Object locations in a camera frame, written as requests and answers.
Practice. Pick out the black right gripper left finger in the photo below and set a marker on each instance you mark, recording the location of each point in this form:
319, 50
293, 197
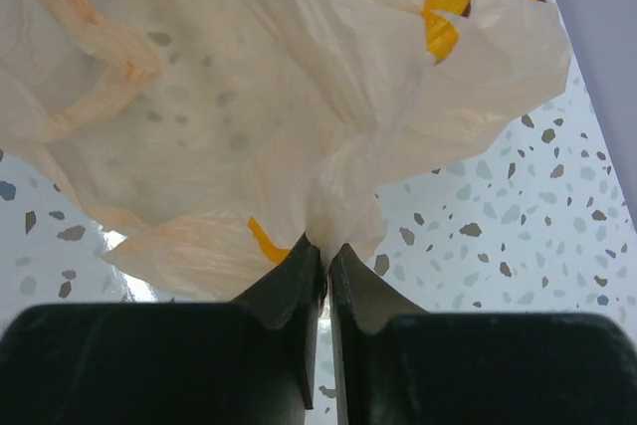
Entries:
247, 361

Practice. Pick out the banana print plastic bag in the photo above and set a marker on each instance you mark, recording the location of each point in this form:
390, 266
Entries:
214, 134

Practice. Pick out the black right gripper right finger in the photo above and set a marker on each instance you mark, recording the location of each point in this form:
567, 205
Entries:
395, 363

